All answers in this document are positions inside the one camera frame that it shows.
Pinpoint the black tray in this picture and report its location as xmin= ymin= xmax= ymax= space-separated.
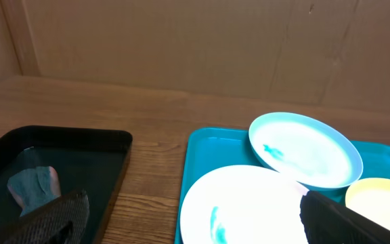
xmin=0 ymin=125 xmax=133 ymax=243

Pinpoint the grey-green sponge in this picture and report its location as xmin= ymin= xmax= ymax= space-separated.
xmin=7 ymin=166 xmax=62 ymax=217

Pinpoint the white plate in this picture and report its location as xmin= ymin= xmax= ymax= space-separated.
xmin=179 ymin=165 xmax=308 ymax=244

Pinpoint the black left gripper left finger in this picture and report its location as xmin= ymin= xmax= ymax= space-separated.
xmin=0 ymin=190 xmax=90 ymax=244

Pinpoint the light blue plate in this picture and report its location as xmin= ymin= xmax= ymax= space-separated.
xmin=248 ymin=112 xmax=364 ymax=191

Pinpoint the yellow plate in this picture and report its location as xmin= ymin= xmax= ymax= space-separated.
xmin=345 ymin=178 xmax=390 ymax=230

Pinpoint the teal tray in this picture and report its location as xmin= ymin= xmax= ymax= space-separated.
xmin=173 ymin=127 xmax=390 ymax=244

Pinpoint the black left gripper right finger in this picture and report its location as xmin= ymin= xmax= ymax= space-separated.
xmin=300 ymin=190 xmax=390 ymax=244

